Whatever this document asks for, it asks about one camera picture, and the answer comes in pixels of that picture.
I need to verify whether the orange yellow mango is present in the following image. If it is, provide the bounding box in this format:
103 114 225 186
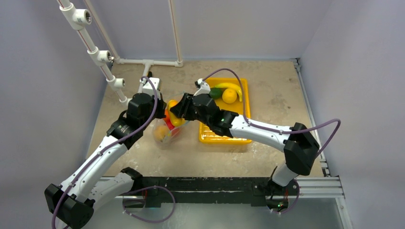
167 99 185 127

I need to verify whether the red apple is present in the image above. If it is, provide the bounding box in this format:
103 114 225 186
166 121 178 134

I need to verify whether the green avocado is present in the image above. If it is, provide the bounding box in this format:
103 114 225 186
209 87 224 100

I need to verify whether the clear zip top bag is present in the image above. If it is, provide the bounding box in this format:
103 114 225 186
152 93 189 148

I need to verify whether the yellow peach with leaf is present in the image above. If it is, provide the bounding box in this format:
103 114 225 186
152 125 170 142

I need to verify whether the yellow lemon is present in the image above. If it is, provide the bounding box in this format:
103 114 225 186
222 88 238 104

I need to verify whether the yellow banana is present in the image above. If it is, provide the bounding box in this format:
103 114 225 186
214 83 243 102

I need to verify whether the orange fruit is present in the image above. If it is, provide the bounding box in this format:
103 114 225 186
163 109 170 123

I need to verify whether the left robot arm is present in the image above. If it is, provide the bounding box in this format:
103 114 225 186
44 92 166 229

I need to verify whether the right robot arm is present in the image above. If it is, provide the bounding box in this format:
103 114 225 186
169 93 320 194

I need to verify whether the yellow plastic tray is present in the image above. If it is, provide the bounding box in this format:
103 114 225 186
198 77 251 145

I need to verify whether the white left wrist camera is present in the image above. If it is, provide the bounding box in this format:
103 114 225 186
138 76 162 98

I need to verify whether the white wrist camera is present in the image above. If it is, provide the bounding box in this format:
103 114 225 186
138 76 162 98
194 78 211 96

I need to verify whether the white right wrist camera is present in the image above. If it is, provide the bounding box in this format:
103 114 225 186
194 78 211 96

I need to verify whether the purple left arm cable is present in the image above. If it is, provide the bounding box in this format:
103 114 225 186
50 75 159 229

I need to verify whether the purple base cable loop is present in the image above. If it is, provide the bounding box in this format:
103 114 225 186
122 186 176 224

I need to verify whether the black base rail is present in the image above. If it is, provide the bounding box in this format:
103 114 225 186
112 167 299 209

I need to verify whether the white pvc pipe frame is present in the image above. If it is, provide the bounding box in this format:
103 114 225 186
58 0 183 106

